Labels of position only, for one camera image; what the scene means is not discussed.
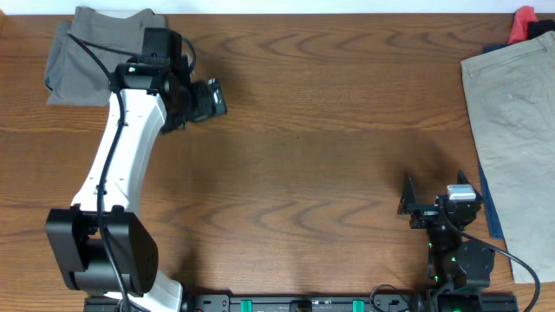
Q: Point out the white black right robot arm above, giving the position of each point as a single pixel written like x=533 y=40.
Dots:
x=460 y=267

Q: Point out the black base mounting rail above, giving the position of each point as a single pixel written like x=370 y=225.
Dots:
x=379 y=302

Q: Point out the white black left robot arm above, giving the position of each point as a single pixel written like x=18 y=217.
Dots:
x=100 y=245

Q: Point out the grey shorts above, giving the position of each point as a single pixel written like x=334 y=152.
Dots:
x=71 y=76

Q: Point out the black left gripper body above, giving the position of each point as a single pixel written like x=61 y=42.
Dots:
x=195 y=104

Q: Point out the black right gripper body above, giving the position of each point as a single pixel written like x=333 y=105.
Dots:
x=424 y=217

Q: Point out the beige khaki shorts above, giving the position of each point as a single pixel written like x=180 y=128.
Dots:
x=510 y=102

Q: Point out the black cloth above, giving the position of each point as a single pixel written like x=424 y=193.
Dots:
x=536 y=29

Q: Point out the red cloth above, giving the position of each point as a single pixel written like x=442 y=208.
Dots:
x=522 y=17

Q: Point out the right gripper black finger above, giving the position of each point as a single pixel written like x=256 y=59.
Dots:
x=408 y=198
x=462 y=179

